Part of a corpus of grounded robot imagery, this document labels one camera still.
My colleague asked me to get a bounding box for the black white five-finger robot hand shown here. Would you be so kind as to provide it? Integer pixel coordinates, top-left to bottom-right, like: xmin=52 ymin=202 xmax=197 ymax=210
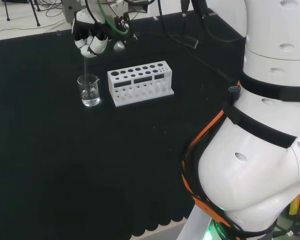
xmin=71 ymin=0 xmax=139 ymax=59

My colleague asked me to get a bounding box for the clear glass rod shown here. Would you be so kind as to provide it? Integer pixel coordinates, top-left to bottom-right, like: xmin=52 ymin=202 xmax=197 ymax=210
xmin=83 ymin=56 xmax=89 ymax=99

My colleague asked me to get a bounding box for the clear glass beaker with liquid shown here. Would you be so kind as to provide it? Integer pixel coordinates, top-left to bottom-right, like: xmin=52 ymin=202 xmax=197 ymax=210
xmin=76 ymin=73 xmax=101 ymax=108

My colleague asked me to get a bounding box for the white test tube rack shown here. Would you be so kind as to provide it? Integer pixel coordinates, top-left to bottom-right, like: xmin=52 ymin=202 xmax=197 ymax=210
xmin=107 ymin=60 xmax=175 ymax=108

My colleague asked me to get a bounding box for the grey equipment box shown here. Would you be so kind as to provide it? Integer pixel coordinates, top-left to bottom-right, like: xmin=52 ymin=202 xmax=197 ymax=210
xmin=61 ymin=0 xmax=89 ymax=24

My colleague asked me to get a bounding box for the black tripod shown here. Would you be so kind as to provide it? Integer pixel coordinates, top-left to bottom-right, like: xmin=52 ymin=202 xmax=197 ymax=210
xmin=1 ymin=0 xmax=42 ymax=27

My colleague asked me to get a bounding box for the black bench cloth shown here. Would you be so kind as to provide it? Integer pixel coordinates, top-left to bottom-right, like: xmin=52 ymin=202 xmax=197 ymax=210
xmin=0 ymin=7 xmax=246 ymax=240

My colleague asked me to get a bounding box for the yellow stop button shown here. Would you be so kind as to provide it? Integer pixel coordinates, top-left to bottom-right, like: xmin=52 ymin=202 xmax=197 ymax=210
xmin=288 ymin=184 xmax=300 ymax=219

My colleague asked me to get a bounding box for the green cable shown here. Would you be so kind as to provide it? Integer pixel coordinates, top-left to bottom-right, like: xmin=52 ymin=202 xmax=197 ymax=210
xmin=96 ymin=0 xmax=130 ymax=35

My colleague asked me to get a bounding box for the thin black floor cable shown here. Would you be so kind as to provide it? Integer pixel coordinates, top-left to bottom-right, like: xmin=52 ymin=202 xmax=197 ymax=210
xmin=0 ymin=18 xmax=66 ymax=35

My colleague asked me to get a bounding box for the thick black cable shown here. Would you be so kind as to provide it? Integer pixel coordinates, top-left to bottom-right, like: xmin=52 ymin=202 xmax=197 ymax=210
xmin=191 ymin=0 xmax=246 ymax=43

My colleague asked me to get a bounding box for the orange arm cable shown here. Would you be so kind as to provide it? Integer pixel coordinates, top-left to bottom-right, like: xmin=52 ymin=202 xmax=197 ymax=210
xmin=181 ymin=79 xmax=242 ymax=237

